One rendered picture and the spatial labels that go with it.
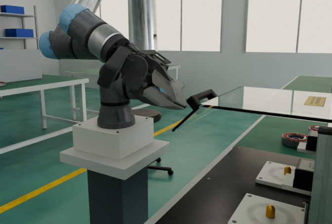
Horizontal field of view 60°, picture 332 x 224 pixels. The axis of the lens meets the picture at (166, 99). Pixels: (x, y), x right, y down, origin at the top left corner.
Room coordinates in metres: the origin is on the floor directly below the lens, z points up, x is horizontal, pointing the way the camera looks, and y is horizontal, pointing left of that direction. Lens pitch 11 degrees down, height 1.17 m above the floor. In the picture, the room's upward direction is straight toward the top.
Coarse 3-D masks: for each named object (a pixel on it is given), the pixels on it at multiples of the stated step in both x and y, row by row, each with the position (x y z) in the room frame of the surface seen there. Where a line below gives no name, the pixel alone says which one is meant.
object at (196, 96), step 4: (204, 92) 0.62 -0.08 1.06; (208, 92) 0.63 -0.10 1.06; (212, 92) 0.65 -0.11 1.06; (192, 96) 0.57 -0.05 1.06; (196, 96) 0.58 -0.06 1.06; (200, 96) 0.59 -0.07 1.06; (204, 96) 0.61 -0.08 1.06; (208, 96) 0.65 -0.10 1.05; (212, 96) 0.64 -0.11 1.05; (216, 96) 0.65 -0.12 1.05; (188, 100) 0.57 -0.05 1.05; (192, 100) 0.57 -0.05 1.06; (196, 100) 0.57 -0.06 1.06; (188, 104) 0.57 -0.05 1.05; (192, 104) 0.57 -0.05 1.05; (196, 104) 0.56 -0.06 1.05; (192, 108) 0.57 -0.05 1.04
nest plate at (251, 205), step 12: (240, 204) 0.64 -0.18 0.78; (252, 204) 0.64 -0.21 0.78; (264, 204) 0.64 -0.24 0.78; (276, 204) 0.64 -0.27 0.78; (288, 204) 0.64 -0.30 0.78; (240, 216) 0.59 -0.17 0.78; (252, 216) 0.59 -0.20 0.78; (264, 216) 0.59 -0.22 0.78; (276, 216) 0.59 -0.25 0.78; (288, 216) 0.59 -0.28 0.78; (300, 216) 0.59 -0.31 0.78
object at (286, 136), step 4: (284, 136) 1.14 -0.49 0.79; (288, 136) 1.15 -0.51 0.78; (292, 136) 1.17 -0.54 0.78; (296, 136) 1.17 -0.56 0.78; (300, 136) 1.16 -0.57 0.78; (304, 136) 1.14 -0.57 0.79; (284, 140) 1.13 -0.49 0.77; (288, 140) 1.11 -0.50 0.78; (292, 140) 1.10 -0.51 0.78; (296, 140) 1.09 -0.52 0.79; (300, 140) 1.09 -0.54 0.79; (304, 140) 1.09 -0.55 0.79; (284, 144) 1.13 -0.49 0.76; (288, 144) 1.11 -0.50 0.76; (292, 144) 1.10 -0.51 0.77; (296, 144) 1.09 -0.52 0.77; (296, 148) 1.09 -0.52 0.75
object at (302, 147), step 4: (312, 132) 0.78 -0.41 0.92; (316, 132) 0.78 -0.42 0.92; (308, 136) 0.75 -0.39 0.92; (312, 136) 0.74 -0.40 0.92; (316, 136) 0.74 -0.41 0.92; (308, 140) 0.74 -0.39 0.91; (312, 140) 0.74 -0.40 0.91; (316, 140) 0.73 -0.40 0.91; (300, 144) 0.79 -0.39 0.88; (304, 144) 0.79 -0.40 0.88; (308, 144) 0.74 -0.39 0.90; (312, 144) 0.74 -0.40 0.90; (316, 144) 0.73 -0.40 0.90; (300, 148) 0.76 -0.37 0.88; (304, 148) 0.76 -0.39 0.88; (308, 148) 0.74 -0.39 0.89; (312, 148) 0.74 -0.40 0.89; (308, 152) 0.74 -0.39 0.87; (312, 152) 0.74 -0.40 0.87
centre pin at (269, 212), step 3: (270, 204) 0.59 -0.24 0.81; (267, 207) 0.59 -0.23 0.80; (270, 207) 0.58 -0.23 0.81; (273, 207) 0.58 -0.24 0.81; (267, 210) 0.59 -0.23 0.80; (270, 210) 0.58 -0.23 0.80; (273, 210) 0.58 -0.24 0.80; (267, 213) 0.58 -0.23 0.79; (270, 213) 0.58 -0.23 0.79; (273, 213) 0.58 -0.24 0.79; (267, 216) 0.58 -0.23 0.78; (270, 216) 0.58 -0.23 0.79; (273, 216) 0.58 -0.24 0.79
